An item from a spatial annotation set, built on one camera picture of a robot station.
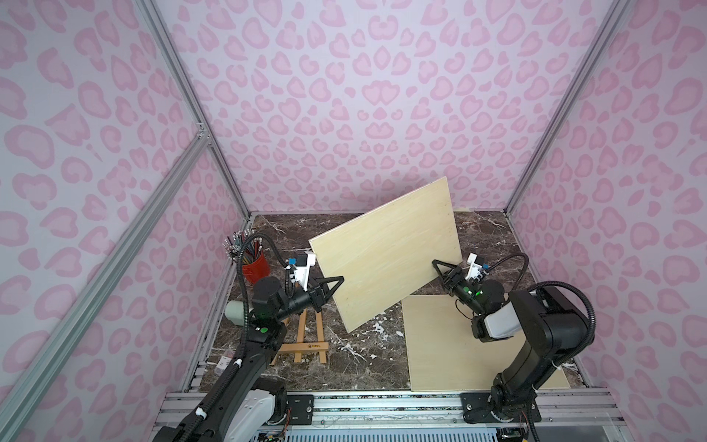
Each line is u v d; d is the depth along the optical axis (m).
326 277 0.69
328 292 0.70
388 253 0.76
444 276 0.80
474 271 0.83
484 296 0.72
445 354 0.82
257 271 0.95
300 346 0.82
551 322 0.48
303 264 0.65
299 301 0.65
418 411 0.75
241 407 0.57
